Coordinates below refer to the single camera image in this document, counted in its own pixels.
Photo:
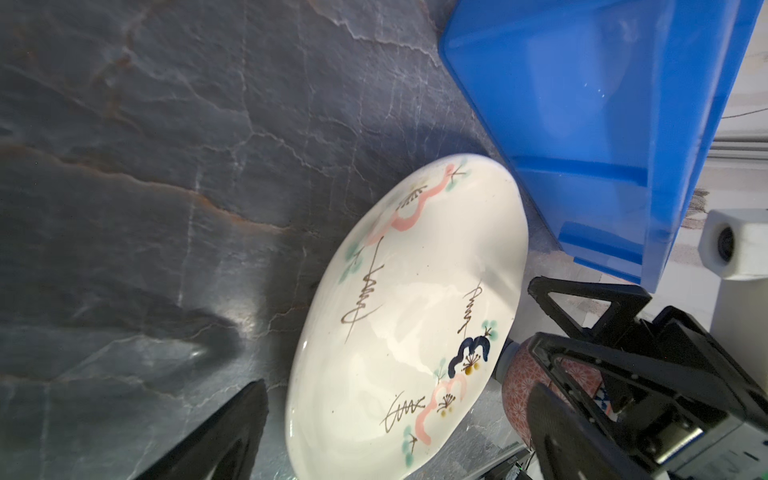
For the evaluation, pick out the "red patterned bottom bowl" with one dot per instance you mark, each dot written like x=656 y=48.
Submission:
x=523 y=373

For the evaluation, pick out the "blue plastic bin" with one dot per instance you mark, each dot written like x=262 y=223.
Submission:
x=605 y=110

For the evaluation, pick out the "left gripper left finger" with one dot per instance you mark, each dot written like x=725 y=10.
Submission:
x=224 y=446

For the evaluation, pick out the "cream plum blossom plate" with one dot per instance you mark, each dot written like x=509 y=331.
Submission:
x=408 y=323

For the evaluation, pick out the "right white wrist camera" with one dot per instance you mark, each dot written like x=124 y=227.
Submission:
x=733 y=246

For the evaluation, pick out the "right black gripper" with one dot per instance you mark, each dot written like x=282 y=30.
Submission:
x=682 y=404

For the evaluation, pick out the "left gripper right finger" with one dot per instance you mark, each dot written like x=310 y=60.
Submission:
x=569 y=447

